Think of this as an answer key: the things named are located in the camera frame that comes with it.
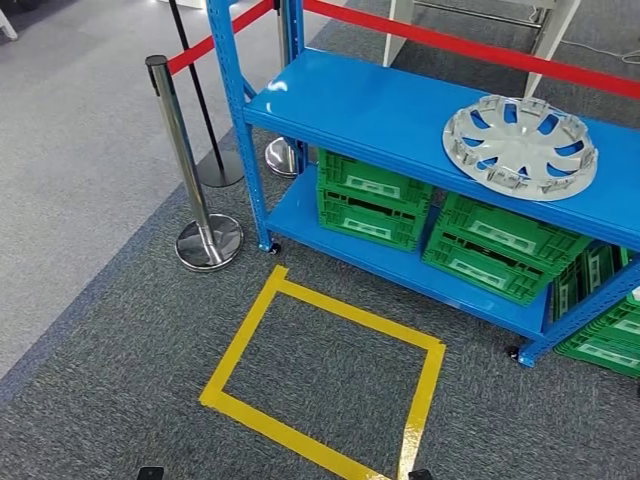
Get black stanchion post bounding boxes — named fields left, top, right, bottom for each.
left=168, top=0, right=246, bottom=189

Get wide white desk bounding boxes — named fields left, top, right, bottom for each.
left=382, top=0, right=582, bottom=99

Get blue metal shelf rack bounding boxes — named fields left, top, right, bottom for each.
left=205, top=0, right=640, bottom=369

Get white furniture legs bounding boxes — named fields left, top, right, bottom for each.
left=0, top=6, right=19, bottom=42

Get chrome stanchion post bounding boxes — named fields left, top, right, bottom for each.
left=264, top=0, right=301, bottom=179
left=145, top=54, right=245, bottom=274

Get white floor cable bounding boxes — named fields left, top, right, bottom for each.
left=559, top=38, right=640, bottom=66

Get red barrier belt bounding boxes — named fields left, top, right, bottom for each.
left=166, top=0, right=640, bottom=102

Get grey wheel hubcap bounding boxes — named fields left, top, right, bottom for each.
left=442, top=94, right=599, bottom=203

